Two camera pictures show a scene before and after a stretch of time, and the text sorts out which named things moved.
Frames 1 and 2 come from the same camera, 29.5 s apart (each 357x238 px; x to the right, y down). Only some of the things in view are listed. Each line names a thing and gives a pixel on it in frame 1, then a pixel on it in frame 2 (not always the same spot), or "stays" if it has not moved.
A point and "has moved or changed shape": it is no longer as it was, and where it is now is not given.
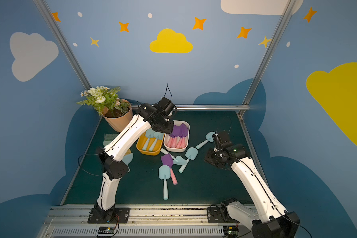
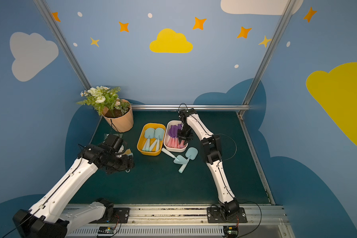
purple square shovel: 177,131 stays
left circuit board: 106,230 stays
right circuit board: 230,231 stays
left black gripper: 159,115 → 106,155
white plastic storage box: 178,140 stays
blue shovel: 208,137 has moved or changed shape
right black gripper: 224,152 → 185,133
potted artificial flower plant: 116,112 stays
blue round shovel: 164,174 → 152,145
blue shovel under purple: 176,160 stays
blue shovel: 149,133 stays
